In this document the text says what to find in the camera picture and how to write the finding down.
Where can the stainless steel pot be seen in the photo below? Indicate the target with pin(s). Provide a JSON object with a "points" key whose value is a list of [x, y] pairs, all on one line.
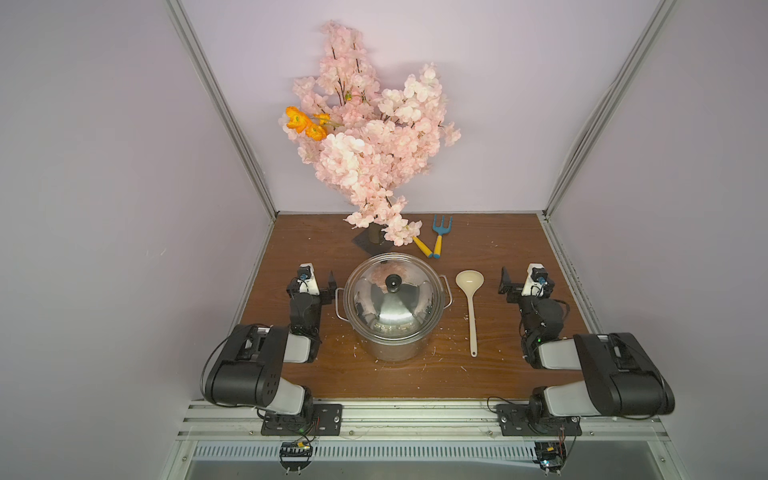
{"points": [[393, 312]]}

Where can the aluminium corner post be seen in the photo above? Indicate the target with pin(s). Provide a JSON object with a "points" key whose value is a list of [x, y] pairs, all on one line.
{"points": [[190, 41], [597, 121]]}

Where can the right aluminium corner post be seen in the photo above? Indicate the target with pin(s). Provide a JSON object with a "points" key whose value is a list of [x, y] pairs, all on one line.
{"points": [[597, 121]]}

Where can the small circuit board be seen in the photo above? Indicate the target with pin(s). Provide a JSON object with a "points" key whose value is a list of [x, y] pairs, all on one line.
{"points": [[550, 456], [295, 457]]}

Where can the cream plastic ladle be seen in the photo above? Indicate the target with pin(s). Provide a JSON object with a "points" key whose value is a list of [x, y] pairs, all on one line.
{"points": [[470, 281]]}

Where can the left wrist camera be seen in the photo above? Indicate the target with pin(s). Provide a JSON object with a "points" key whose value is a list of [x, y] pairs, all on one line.
{"points": [[307, 280]]}

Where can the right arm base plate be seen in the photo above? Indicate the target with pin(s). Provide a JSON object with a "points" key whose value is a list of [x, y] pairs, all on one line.
{"points": [[517, 419]]}

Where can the blue garden fork toy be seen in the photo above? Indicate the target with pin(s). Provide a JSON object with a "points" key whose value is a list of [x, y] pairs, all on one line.
{"points": [[442, 225]]}

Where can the yellow garden shovel toy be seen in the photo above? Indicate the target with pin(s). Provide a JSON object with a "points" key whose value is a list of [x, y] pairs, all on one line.
{"points": [[422, 247]]}

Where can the pink cherry blossom branch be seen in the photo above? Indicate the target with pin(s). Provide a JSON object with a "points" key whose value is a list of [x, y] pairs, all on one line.
{"points": [[378, 138]]}

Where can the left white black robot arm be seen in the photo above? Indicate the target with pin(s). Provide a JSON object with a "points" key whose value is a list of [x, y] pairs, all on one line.
{"points": [[246, 369]]}

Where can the left aluminium corner post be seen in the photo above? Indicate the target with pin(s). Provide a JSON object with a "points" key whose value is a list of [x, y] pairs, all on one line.
{"points": [[190, 41]]}

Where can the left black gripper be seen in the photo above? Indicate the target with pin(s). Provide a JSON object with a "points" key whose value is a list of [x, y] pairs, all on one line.
{"points": [[309, 294]]}

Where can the left small circuit board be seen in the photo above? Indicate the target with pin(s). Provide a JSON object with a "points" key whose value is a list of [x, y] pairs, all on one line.
{"points": [[295, 457]]}

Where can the dark flower base plate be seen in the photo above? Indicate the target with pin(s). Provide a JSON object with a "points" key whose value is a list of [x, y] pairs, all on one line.
{"points": [[372, 240]]}

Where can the orange artificial flower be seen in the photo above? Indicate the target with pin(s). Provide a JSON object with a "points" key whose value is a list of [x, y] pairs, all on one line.
{"points": [[313, 126]]}

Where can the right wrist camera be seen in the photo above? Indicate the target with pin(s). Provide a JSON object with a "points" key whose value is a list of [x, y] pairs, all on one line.
{"points": [[537, 283]]}

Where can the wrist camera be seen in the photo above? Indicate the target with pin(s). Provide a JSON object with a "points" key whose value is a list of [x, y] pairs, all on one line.
{"points": [[307, 280], [537, 283]]}

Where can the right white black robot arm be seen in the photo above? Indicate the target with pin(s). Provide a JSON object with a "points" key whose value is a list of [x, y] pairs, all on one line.
{"points": [[618, 377]]}

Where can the right small circuit board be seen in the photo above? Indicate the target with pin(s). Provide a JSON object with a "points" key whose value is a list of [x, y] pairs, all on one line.
{"points": [[550, 456]]}

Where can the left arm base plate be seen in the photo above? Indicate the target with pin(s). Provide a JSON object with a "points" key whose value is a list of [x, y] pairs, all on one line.
{"points": [[306, 420]]}

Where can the aluminium mounting rail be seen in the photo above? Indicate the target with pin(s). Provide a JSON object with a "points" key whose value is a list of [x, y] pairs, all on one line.
{"points": [[369, 419]]}

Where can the steel pot lid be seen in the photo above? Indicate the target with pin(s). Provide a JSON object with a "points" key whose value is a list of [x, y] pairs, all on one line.
{"points": [[393, 297]]}

